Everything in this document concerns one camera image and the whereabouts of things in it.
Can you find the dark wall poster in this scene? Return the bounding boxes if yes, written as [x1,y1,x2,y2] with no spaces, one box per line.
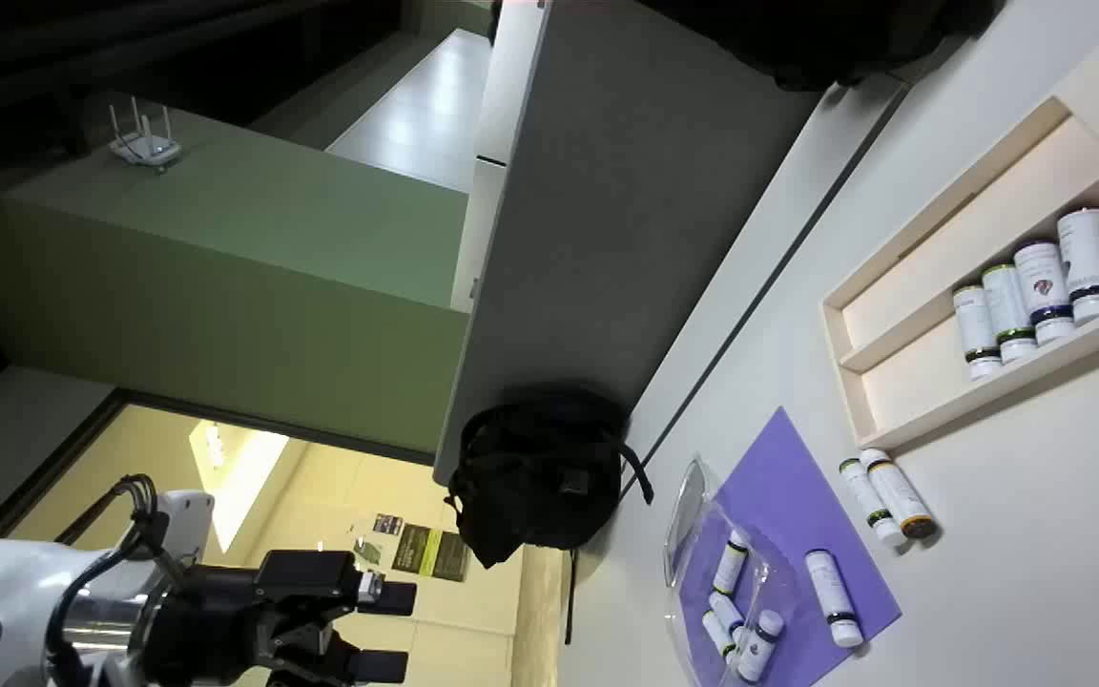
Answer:
[428,527,473,583]
[389,519,436,578]

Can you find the black backpack with strap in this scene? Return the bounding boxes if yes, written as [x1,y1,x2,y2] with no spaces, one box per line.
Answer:
[444,386,662,649]

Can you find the small white bottle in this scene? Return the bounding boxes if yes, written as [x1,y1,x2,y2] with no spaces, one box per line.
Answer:
[706,588,748,638]
[735,606,789,687]
[698,611,742,669]
[709,530,757,601]

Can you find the wooden tray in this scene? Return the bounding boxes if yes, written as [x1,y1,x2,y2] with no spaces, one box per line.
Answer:
[822,41,1099,460]

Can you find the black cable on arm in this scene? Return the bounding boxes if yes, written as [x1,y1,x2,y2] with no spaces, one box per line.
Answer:
[43,468,169,687]

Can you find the purple mat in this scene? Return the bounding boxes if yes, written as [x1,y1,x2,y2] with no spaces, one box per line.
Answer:
[673,404,910,687]

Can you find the white bottle with yellow end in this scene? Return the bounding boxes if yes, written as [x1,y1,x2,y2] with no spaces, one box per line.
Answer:
[859,448,943,541]

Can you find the grey desk partition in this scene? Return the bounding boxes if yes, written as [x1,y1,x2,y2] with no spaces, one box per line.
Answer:
[430,0,826,486]

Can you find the white bottle with dark band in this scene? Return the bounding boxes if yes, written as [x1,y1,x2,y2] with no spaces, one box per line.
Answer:
[1053,206,1099,330]
[978,260,1041,372]
[949,284,1006,386]
[801,547,870,658]
[1011,238,1081,353]
[837,456,911,558]

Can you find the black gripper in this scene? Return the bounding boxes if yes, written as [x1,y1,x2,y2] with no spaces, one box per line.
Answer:
[146,547,420,687]

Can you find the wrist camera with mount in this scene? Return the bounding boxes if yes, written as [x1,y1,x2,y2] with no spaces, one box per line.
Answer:
[155,486,219,565]

